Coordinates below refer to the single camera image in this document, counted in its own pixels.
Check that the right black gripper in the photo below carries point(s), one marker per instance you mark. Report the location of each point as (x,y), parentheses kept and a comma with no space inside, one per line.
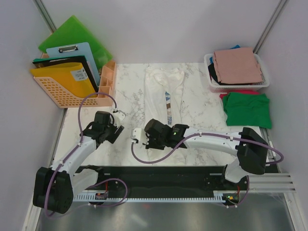
(149,145)

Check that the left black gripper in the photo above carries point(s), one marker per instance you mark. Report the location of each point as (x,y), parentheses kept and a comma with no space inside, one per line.
(116,132)

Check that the white printed t shirt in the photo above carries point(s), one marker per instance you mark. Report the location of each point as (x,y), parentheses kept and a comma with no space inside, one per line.
(163,91)

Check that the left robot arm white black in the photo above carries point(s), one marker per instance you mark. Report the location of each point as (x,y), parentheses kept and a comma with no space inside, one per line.
(57,185)

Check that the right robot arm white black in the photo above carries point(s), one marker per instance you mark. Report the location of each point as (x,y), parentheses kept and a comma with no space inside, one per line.
(249,148)

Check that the peach compartment organizer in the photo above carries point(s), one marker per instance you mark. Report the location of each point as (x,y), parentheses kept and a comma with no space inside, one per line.
(107,83)

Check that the orange mesh file holder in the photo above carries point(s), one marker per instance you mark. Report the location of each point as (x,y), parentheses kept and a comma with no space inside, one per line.
(61,96)

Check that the yellow folder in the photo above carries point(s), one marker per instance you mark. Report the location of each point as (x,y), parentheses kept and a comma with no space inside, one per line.
(72,76)

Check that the red t shirt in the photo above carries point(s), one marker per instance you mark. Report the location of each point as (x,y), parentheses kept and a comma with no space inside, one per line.
(250,92)

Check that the black folder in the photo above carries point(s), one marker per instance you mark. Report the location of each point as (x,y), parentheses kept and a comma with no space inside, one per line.
(39,63)

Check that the light blue clipboard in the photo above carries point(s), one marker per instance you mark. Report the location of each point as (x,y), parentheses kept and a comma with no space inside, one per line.
(76,50)

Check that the black garment in basket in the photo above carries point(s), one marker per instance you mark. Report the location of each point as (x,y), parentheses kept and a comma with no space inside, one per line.
(212,73)

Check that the green t shirt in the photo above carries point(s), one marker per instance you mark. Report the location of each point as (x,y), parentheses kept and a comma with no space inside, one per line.
(247,110)

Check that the white laundry basket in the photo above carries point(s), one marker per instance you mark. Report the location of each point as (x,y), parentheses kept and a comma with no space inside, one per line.
(207,83)

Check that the green plastic board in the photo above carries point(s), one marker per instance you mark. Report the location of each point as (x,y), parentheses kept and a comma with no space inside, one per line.
(72,31)

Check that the pink folded t shirt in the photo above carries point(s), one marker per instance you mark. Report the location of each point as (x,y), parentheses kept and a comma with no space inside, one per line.
(236,66)

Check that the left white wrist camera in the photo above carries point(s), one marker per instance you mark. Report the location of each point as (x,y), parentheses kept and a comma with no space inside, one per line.
(117,117)

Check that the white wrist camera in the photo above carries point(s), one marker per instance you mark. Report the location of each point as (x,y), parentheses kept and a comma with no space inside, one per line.
(138,135)
(117,117)

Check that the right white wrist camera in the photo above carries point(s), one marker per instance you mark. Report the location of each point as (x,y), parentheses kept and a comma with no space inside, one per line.
(138,135)

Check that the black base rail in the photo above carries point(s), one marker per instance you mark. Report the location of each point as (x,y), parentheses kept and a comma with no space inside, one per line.
(176,181)

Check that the white cable duct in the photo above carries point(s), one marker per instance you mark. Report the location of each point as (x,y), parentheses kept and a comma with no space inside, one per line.
(99,197)

